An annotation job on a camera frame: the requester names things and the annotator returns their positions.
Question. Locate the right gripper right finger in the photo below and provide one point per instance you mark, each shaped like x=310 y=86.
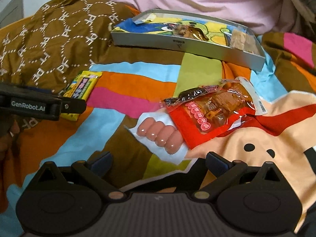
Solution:
x=226 y=173

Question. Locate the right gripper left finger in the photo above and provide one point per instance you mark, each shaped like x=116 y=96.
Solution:
x=90 y=174

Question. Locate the red dried tofu packet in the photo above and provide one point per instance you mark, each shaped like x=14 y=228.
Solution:
x=211 y=115

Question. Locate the yellow green biscuit packet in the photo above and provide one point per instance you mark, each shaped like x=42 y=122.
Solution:
x=77 y=94

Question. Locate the pink sausage pack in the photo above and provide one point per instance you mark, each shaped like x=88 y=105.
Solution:
x=157 y=132

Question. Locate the orange rice cracker bar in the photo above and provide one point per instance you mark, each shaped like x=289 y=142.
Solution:
x=242 y=41

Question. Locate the red nut snack packet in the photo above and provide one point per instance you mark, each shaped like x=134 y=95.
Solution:
x=187 y=31

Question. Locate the dark jerky packet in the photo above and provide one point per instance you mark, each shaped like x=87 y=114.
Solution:
x=188 y=95

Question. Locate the brown PF pillow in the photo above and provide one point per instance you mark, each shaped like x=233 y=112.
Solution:
x=63 y=38

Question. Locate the colourful cartoon blanket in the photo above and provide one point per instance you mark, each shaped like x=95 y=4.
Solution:
x=134 y=82

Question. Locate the grey tray with cartoon liner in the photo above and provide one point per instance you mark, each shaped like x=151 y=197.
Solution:
x=148 y=29

